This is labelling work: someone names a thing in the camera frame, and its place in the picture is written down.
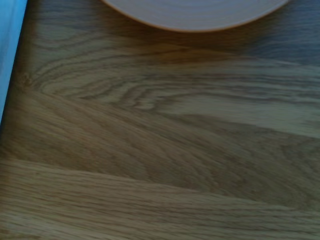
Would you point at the round orange plate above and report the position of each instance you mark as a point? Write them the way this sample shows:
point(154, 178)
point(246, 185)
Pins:
point(195, 13)

